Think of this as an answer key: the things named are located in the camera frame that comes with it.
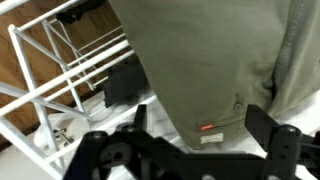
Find white toilet paper roll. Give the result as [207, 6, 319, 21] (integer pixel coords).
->
[33, 113, 90, 149]

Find chrome toilet paper holder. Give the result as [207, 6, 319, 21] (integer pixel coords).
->
[53, 128, 74, 146]

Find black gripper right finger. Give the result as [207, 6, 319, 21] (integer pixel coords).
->
[245, 105, 320, 180]

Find white clothes drying rack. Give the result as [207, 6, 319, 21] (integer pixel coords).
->
[0, 0, 158, 180]

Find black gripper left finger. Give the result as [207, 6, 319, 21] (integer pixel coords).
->
[63, 104, 185, 180]

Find olive green trousers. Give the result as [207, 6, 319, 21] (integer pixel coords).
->
[109, 0, 320, 149]

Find black garment on rack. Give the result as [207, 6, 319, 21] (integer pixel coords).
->
[102, 61, 149, 108]

